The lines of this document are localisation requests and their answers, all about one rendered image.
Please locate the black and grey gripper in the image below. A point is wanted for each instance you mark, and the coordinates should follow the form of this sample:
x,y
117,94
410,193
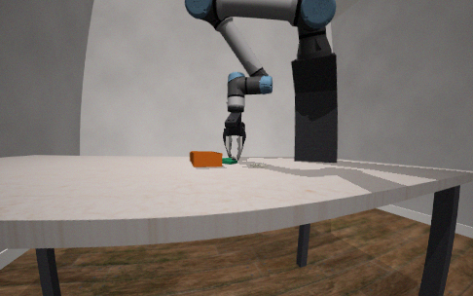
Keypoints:
x,y
239,131

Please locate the orange bin rack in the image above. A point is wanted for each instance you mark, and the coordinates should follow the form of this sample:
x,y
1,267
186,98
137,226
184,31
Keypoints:
x,y
206,159

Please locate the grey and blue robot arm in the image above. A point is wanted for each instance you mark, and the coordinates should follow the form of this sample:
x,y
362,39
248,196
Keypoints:
x,y
307,15

